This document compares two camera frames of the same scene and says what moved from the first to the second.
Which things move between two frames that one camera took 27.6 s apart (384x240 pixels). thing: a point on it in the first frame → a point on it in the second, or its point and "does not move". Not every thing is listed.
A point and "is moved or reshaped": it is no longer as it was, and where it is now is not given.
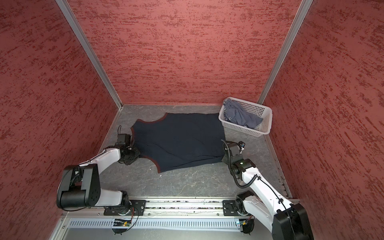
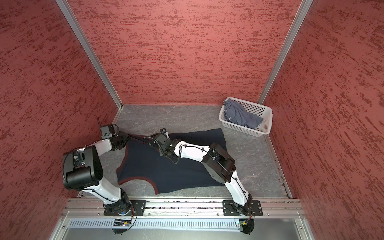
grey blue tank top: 234,112 does not move
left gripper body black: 133,154 → 121,138
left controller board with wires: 118,222 does not move
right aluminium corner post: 304,7 does not move
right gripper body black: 225,158 → 164,150
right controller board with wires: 248,224 does not move
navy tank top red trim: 179,141 is moved or reshaped
